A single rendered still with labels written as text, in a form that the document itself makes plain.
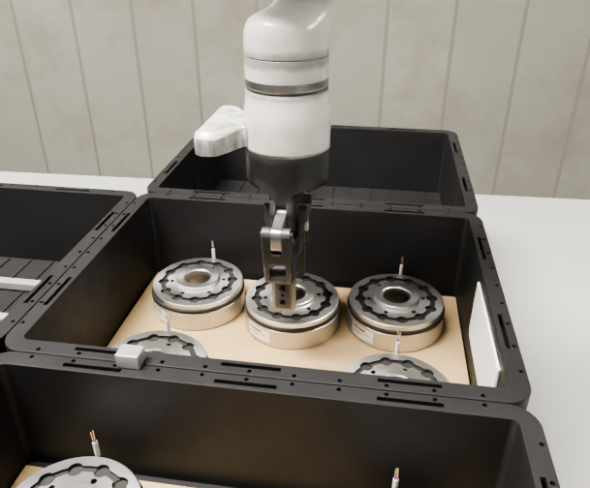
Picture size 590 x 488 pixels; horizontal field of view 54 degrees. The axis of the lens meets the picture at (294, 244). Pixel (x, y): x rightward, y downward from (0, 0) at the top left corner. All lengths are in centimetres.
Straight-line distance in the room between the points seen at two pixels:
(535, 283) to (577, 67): 129
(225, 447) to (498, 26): 184
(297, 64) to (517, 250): 73
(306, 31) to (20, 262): 52
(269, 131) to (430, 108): 170
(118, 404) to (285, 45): 30
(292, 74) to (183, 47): 174
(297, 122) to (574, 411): 51
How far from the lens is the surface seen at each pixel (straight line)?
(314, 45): 47
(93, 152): 244
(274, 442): 45
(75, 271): 58
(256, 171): 50
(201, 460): 48
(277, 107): 47
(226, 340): 62
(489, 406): 43
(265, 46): 46
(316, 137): 48
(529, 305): 96
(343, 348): 61
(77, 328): 58
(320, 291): 63
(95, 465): 48
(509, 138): 223
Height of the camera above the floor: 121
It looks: 29 degrees down
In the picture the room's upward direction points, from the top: straight up
